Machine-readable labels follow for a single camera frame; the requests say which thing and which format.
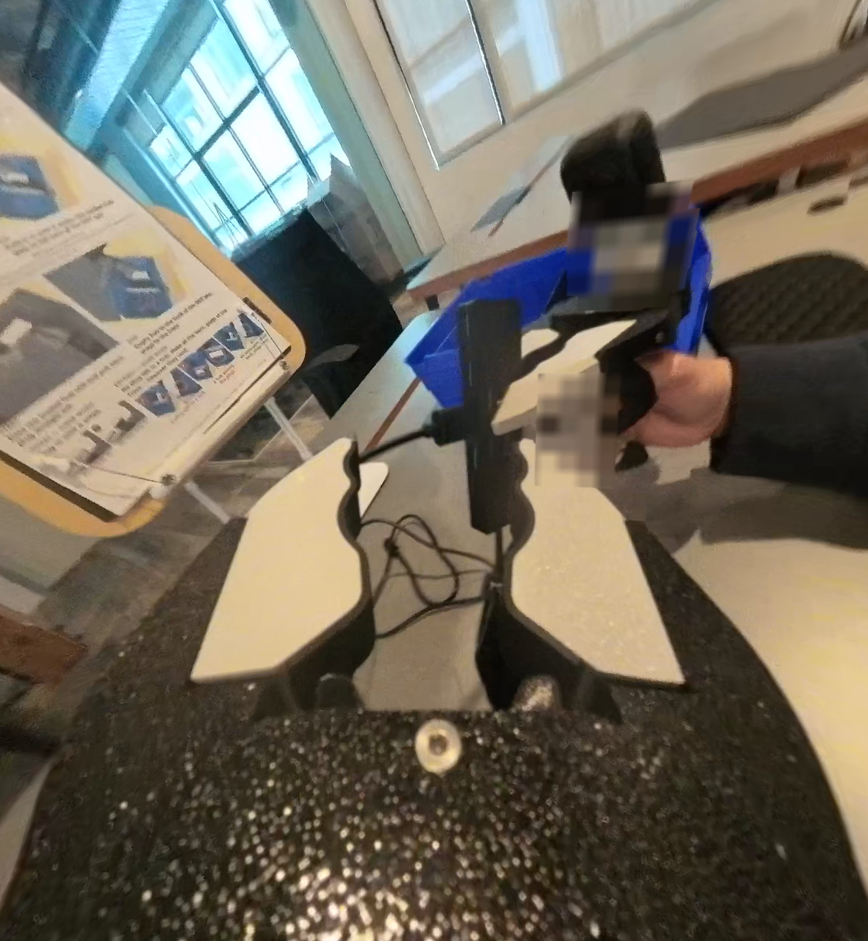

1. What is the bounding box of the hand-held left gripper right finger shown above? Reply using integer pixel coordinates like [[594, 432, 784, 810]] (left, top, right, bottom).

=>
[[476, 440, 687, 703]]

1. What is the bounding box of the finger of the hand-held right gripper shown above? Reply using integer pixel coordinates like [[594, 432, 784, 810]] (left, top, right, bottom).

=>
[[493, 342, 626, 436], [518, 322, 644, 363]]

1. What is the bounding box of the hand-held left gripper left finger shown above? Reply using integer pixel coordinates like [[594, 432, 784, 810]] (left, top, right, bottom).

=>
[[190, 438, 377, 710]]

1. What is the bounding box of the black usb hub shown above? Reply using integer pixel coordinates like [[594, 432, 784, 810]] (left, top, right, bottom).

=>
[[456, 298, 524, 535]]

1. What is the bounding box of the black hub cable with strap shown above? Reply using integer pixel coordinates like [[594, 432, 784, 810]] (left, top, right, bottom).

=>
[[359, 513, 508, 642]]

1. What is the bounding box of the blue plastic bin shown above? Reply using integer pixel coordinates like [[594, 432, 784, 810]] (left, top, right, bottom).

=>
[[403, 204, 716, 410]]

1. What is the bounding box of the person's right hand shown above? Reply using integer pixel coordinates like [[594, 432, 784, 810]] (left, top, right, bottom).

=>
[[625, 349, 738, 451]]

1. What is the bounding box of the large glass window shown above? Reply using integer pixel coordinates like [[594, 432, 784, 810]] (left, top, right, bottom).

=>
[[375, 0, 839, 166]]

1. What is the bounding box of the wooden edged table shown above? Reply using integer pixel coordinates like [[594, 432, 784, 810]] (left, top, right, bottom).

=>
[[404, 96, 868, 310]]

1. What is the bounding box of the black wrist rest pad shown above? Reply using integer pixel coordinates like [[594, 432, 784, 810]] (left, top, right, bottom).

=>
[[702, 252, 868, 347]]

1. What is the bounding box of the wooden column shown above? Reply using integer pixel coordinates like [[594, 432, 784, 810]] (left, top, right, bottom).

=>
[[0, 592, 88, 686]]

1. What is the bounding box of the printed instruction sheet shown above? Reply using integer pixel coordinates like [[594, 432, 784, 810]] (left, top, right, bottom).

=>
[[0, 48, 293, 517]]

